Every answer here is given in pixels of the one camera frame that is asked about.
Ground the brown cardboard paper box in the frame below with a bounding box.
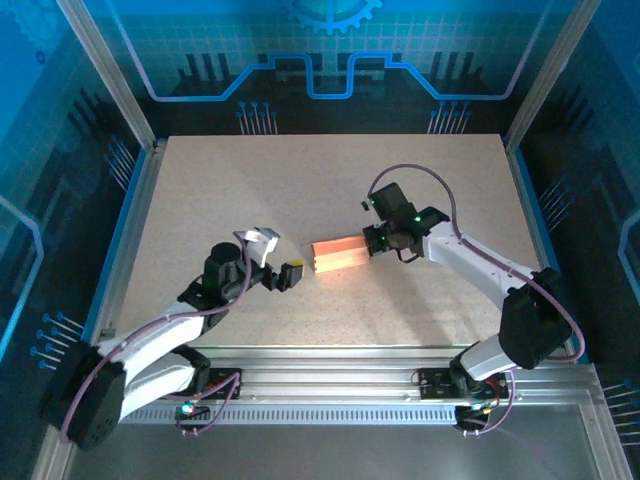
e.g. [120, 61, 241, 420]
[310, 234, 372, 275]

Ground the left small LED circuit board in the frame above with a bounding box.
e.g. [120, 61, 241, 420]
[175, 399, 212, 420]

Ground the small led circuit board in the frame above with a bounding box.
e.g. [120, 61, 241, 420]
[175, 399, 212, 420]
[453, 399, 496, 422]

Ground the grey metal panel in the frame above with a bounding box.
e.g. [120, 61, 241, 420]
[32, 419, 634, 480]

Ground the right small LED circuit board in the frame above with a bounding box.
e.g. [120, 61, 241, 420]
[453, 399, 496, 422]

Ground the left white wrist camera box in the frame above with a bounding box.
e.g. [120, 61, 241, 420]
[233, 227, 281, 266]

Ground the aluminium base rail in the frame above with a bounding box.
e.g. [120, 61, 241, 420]
[64, 346, 604, 409]

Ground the left aluminium side rail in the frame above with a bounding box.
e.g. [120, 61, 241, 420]
[82, 142, 164, 364]

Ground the aluminium side rail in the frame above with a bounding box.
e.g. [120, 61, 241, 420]
[502, 139, 591, 364]
[82, 142, 164, 364]

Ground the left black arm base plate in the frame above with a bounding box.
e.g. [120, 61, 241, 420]
[199, 368, 245, 401]

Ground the right aluminium side rail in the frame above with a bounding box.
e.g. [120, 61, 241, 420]
[502, 139, 591, 364]

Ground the slotted grey cable duct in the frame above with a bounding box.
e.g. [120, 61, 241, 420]
[119, 405, 464, 425]

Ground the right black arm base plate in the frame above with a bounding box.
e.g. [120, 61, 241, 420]
[417, 367, 511, 401]

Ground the right aluminium corner post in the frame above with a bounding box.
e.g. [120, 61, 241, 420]
[501, 0, 604, 151]

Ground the aluminium corner post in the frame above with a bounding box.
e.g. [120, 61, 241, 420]
[501, 0, 604, 151]
[53, 0, 160, 151]

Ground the left aluminium corner post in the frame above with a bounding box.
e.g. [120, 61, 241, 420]
[53, 0, 160, 151]

